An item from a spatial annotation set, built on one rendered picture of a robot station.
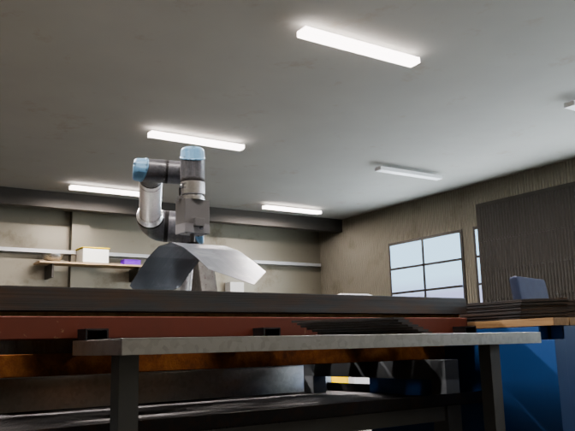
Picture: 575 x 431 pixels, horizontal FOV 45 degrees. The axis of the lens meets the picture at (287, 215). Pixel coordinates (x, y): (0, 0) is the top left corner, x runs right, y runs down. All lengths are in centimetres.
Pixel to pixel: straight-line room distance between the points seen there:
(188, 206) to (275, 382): 93
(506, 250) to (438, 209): 163
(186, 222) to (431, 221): 1029
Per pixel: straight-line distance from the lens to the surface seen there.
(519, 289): 474
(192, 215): 212
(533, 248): 1078
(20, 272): 1210
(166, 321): 167
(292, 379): 282
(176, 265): 228
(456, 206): 1188
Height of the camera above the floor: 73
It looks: 11 degrees up
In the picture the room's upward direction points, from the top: 1 degrees counter-clockwise
